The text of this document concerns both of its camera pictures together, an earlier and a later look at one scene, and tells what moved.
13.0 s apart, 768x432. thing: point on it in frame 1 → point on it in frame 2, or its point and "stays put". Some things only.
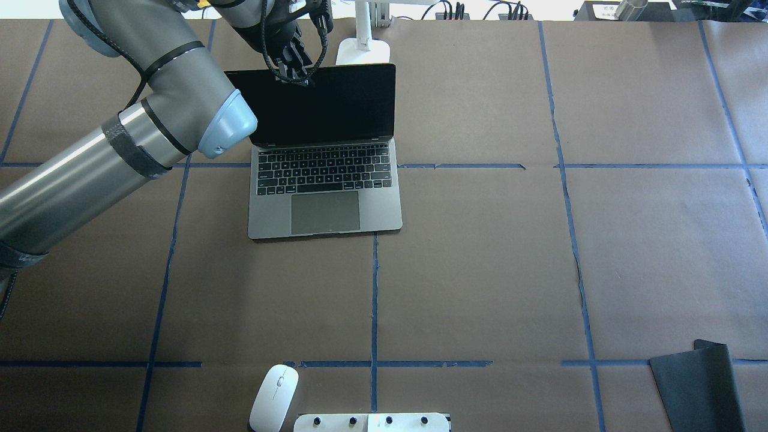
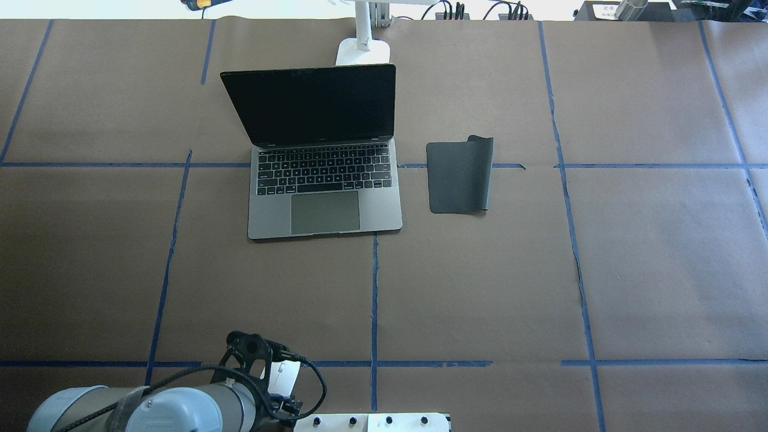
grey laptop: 321,160 stays put
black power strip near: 515,17 stays put
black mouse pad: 699,390 → 459,174
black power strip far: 440,15 stays put
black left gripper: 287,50 → 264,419
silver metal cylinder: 630,10 stays put
